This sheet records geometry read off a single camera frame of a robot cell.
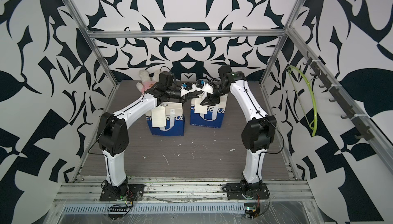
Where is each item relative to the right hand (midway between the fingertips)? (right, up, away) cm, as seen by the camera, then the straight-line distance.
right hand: (204, 94), depth 84 cm
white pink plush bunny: (-40, +9, +27) cm, 49 cm away
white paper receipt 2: (-2, -8, +1) cm, 8 cm away
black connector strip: (-41, -54, -11) cm, 69 cm away
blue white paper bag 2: (+6, -11, +1) cm, 13 cm away
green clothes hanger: (+49, +15, +5) cm, 51 cm away
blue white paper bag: (-16, -13, -2) cm, 21 cm away
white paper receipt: (-24, -12, -4) cm, 27 cm away
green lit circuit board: (+20, -53, -13) cm, 58 cm away
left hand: (-3, +2, -1) cm, 4 cm away
